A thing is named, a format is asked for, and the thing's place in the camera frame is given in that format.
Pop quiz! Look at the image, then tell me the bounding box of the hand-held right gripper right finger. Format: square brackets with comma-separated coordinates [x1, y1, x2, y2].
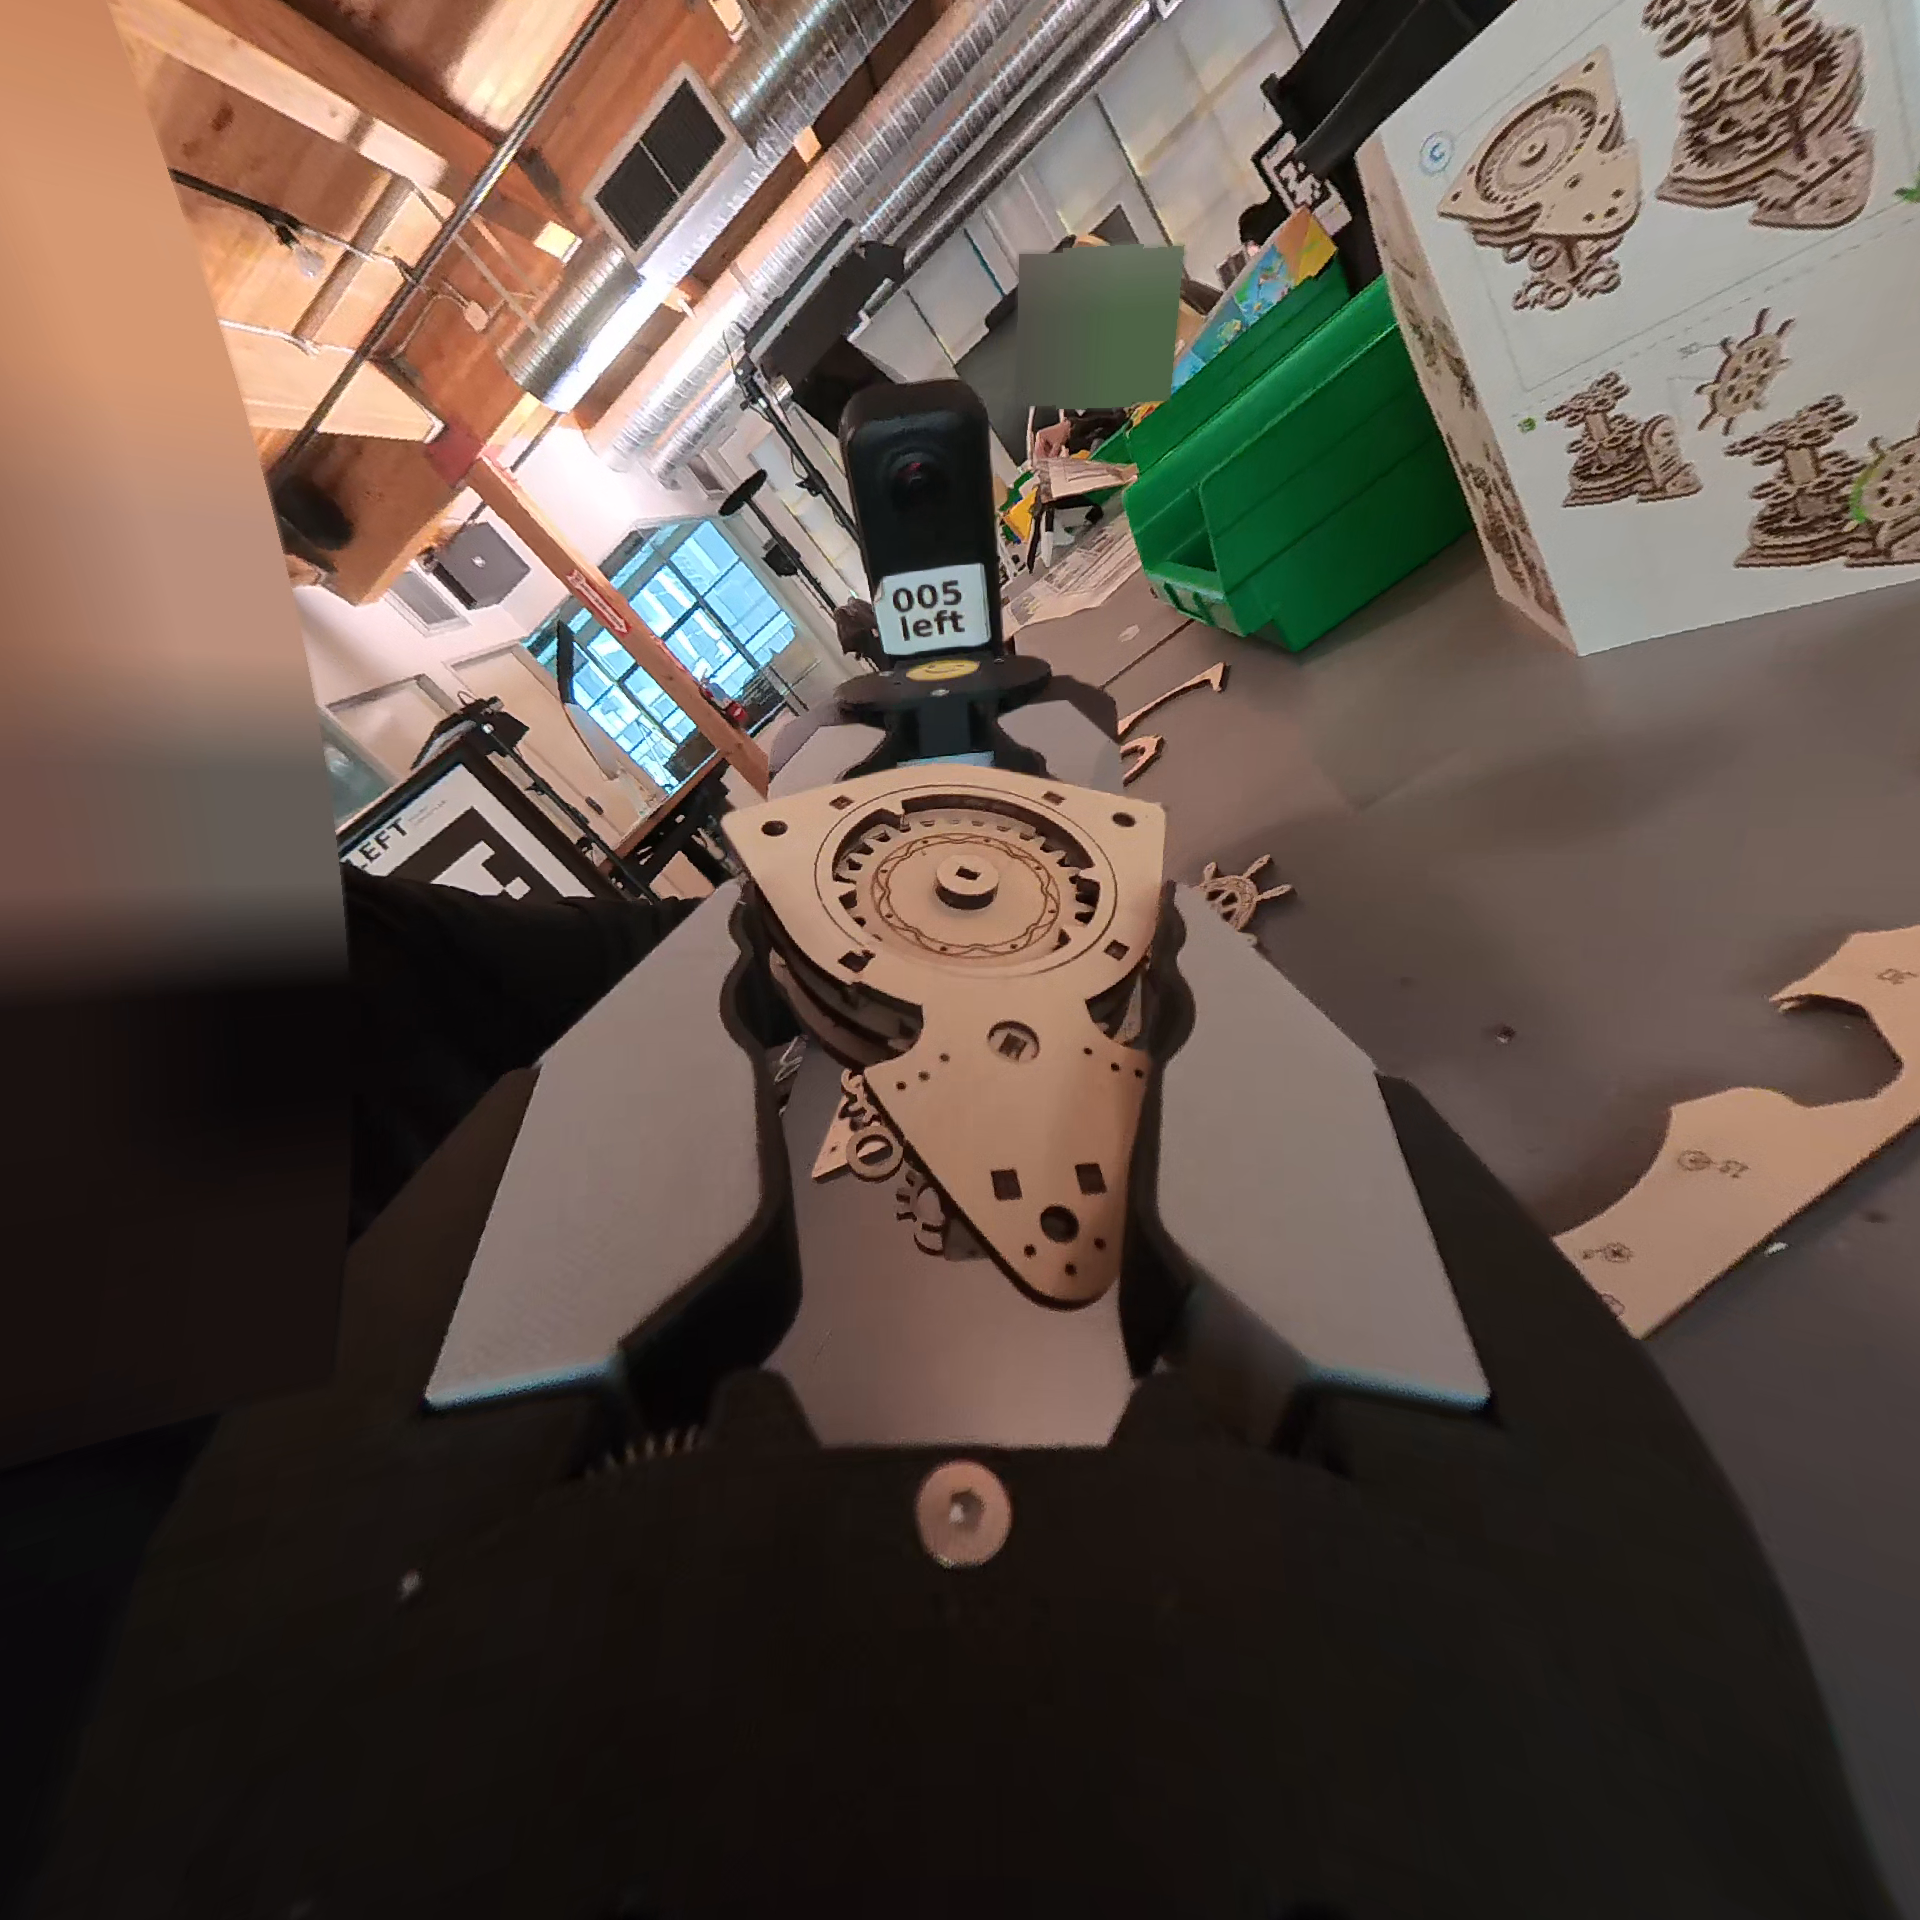
[1124, 882, 1494, 1413]

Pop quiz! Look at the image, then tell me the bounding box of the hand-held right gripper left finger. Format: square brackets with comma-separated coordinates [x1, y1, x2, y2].
[423, 882, 801, 1413]

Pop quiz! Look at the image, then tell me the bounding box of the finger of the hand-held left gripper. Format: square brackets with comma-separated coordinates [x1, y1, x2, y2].
[987, 687, 1130, 789]
[765, 714, 902, 802]

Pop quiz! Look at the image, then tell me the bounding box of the wooden gear model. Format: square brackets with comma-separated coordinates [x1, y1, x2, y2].
[721, 779, 1173, 1310]

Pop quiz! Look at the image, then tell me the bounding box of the pile of papers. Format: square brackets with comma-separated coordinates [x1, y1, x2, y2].
[996, 450, 1145, 639]

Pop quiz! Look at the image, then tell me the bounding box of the wooden ship wheel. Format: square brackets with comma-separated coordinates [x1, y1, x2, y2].
[1199, 855, 1295, 942]

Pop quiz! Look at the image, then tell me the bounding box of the green plastic bin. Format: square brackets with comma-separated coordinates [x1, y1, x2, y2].
[1124, 276, 1479, 654]

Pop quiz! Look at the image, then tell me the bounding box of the jagged wooden sheet strip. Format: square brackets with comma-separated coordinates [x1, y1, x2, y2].
[1553, 922, 1920, 1339]

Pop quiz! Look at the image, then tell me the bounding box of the black framed marker board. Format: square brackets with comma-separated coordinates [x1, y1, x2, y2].
[335, 746, 606, 906]

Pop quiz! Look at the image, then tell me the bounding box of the colourful picture book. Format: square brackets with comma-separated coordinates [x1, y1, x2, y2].
[1185, 209, 1343, 395]

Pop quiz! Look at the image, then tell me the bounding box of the folded instruction leaflet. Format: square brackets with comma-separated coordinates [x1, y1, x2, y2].
[1357, 0, 1920, 654]

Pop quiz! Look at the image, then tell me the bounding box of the silver air duct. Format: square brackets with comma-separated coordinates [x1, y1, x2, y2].
[497, 0, 1143, 467]

